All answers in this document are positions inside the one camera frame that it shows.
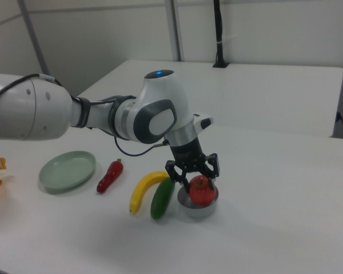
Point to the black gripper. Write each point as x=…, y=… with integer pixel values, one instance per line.
x=187, y=157

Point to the red apple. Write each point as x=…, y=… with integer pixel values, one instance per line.
x=201, y=192

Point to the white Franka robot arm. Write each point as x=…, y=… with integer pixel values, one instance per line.
x=160, y=94

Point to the grey round bowl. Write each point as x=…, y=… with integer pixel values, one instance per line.
x=197, y=211

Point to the green cucumber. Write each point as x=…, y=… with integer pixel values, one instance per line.
x=161, y=199

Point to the yellow banana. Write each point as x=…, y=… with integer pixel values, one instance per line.
x=144, y=185

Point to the red chili pepper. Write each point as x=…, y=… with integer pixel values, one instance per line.
x=110, y=177

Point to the white side table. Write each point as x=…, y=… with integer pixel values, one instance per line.
x=260, y=94

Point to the pale green plate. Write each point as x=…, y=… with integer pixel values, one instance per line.
x=65, y=171

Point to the black camera pole with base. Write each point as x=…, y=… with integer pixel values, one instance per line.
x=219, y=28

